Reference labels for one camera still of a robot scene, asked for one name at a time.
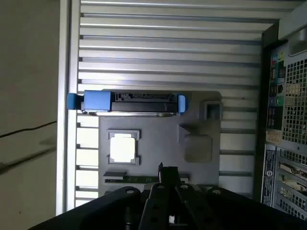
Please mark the green RAM stick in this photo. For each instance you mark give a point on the green RAM stick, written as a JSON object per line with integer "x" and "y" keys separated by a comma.
{"x": 139, "y": 179}

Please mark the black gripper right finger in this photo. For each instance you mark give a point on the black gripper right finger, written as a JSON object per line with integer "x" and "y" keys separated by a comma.
{"x": 239, "y": 213}

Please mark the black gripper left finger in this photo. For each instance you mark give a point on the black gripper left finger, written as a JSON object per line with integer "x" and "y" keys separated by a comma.
{"x": 115, "y": 210}

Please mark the hard disk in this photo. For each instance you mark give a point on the hard disk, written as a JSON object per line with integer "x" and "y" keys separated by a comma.
{"x": 139, "y": 106}

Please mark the silver CPU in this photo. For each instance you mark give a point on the silver CPU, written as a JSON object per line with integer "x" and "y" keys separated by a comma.
{"x": 122, "y": 148}

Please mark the grey plastic parts rack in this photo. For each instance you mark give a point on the grey plastic parts rack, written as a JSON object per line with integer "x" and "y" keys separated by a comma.
{"x": 158, "y": 129}

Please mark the black PC case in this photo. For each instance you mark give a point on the black PC case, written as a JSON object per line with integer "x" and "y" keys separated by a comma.
{"x": 295, "y": 72}

